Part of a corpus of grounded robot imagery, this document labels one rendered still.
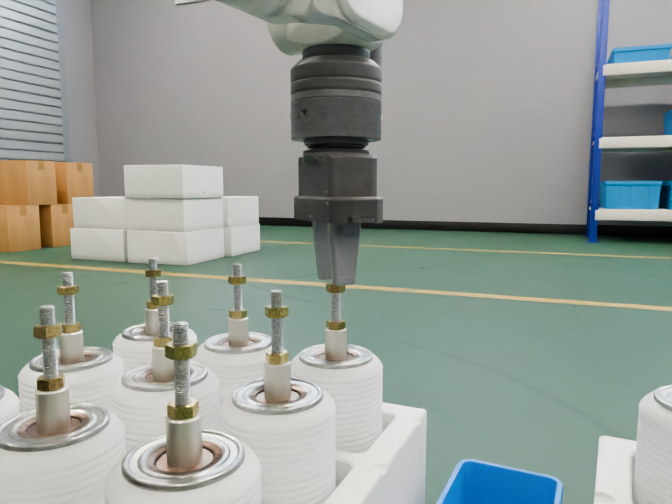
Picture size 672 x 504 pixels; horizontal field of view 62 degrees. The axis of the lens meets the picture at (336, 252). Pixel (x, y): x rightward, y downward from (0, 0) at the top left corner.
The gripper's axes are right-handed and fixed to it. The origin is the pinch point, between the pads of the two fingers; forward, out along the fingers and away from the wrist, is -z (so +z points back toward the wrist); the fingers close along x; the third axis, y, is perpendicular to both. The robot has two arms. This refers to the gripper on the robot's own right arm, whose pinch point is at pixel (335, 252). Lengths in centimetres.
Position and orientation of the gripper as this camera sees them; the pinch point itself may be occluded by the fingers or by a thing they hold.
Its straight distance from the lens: 55.7
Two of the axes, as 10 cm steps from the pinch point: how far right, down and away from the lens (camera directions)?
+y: 9.0, -0.5, 4.3
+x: 4.4, 1.0, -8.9
